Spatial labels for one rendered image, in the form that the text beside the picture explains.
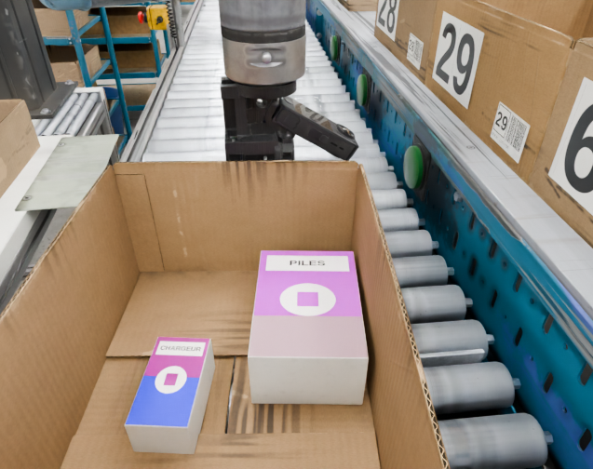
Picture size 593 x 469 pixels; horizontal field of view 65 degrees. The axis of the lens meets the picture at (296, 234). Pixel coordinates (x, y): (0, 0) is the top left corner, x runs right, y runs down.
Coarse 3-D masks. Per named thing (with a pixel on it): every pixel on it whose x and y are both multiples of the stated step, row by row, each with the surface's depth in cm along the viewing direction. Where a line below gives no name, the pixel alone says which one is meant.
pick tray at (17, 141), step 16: (0, 112) 92; (16, 112) 87; (0, 128) 81; (16, 128) 86; (32, 128) 93; (0, 144) 80; (16, 144) 86; (32, 144) 93; (0, 160) 80; (16, 160) 86; (0, 176) 80; (16, 176) 85; (0, 192) 79
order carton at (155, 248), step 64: (128, 192) 55; (192, 192) 55; (256, 192) 55; (320, 192) 55; (64, 256) 42; (128, 256) 58; (192, 256) 61; (256, 256) 61; (384, 256) 40; (0, 320) 33; (64, 320) 42; (128, 320) 55; (192, 320) 55; (384, 320) 40; (0, 384) 33; (64, 384) 42; (128, 384) 48; (384, 384) 39; (0, 448) 32; (64, 448) 41; (128, 448) 42; (256, 448) 42; (320, 448) 42; (384, 448) 39
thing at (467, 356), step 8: (440, 352) 53; (448, 352) 53; (456, 352) 53; (464, 352) 53; (472, 352) 53; (480, 352) 53; (424, 360) 52; (432, 360) 52; (440, 360) 53; (448, 360) 53; (456, 360) 53; (464, 360) 53; (472, 360) 53; (480, 360) 53; (232, 376) 51
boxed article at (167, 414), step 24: (168, 360) 45; (192, 360) 45; (144, 384) 42; (168, 384) 42; (192, 384) 42; (144, 408) 40; (168, 408) 40; (192, 408) 40; (144, 432) 40; (168, 432) 39; (192, 432) 40
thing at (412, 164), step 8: (408, 152) 76; (416, 152) 73; (408, 160) 75; (416, 160) 72; (408, 168) 75; (416, 168) 73; (408, 176) 76; (416, 176) 73; (408, 184) 77; (416, 184) 74
